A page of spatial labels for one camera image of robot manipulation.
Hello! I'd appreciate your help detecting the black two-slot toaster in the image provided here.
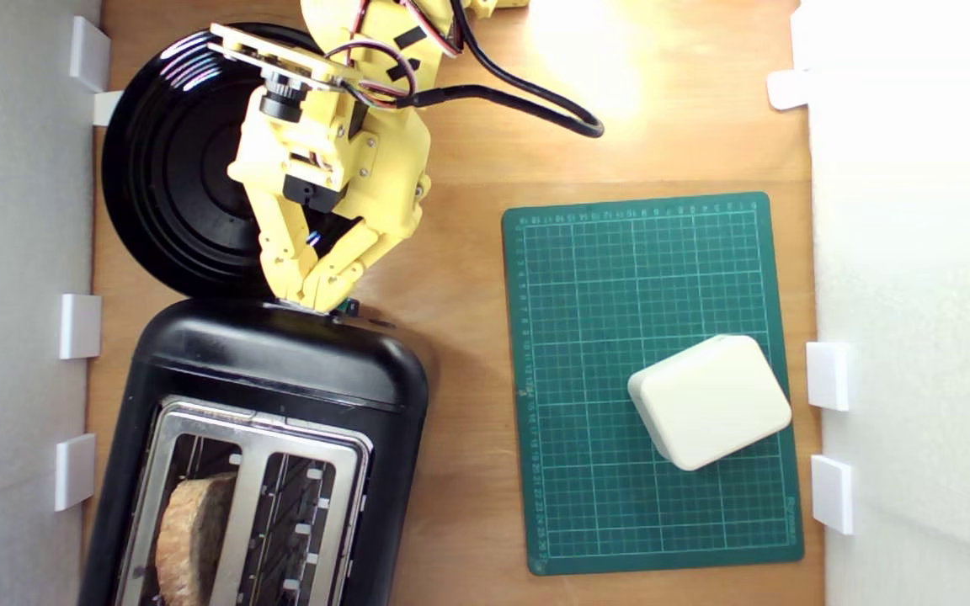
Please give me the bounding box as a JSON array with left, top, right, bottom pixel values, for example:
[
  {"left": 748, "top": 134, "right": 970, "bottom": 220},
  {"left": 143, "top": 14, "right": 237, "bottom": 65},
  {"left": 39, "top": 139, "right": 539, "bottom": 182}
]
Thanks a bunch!
[{"left": 77, "top": 296, "right": 431, "bottom": 606}]

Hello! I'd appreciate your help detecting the black round plate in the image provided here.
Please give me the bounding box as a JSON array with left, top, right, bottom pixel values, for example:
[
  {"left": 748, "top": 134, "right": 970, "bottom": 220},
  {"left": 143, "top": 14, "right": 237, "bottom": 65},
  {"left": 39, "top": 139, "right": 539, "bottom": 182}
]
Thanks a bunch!
[{"left": 101, "top": 23, "right": 392, "bottom": 301}]

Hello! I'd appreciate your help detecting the green cutting mat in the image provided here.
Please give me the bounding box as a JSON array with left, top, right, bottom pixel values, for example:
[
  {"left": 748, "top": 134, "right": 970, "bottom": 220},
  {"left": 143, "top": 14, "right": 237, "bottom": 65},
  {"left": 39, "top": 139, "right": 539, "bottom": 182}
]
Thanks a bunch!
[{"left": 501, "top": 192, "right": 806, "bottom": 577}]

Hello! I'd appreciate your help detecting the brown bread slice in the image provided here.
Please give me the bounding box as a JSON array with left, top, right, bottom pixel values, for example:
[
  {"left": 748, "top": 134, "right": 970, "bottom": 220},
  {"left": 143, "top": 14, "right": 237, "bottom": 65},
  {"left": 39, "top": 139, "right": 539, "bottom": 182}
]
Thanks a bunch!
[{"left": 154, "top": 471, "right": 239, "bottom": 606}]

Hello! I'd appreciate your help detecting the white rounded block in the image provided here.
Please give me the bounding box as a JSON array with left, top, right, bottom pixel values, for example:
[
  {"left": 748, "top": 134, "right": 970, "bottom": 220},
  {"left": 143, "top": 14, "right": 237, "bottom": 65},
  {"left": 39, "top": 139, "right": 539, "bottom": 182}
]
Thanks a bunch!
[{"left": 626, "top": 334, "right": 793, "bottom": 472}]

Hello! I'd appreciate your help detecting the black camera cable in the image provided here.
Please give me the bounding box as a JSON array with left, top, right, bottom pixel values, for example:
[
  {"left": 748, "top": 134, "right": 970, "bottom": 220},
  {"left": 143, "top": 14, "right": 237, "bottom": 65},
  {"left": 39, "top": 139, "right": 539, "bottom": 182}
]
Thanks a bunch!
[{"left": 342, "top": 0, "right": 606, "bottom": 141}]

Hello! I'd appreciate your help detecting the yellow wrist camera mount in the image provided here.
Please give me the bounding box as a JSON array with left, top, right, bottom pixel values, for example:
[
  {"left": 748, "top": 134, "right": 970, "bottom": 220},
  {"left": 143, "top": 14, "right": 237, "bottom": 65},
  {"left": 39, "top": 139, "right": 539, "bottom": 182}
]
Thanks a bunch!
[{"left": 209, "top": 23, "right": 344, "bottom": 124}]

